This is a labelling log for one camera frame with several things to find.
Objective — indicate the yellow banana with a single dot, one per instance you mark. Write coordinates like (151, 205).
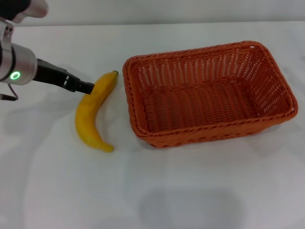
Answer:
(87, 119)

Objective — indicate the orange woven plastic basket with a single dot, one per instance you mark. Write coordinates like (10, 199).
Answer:
(209, 105)

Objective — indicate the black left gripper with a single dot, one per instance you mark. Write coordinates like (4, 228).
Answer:
(52, 75)

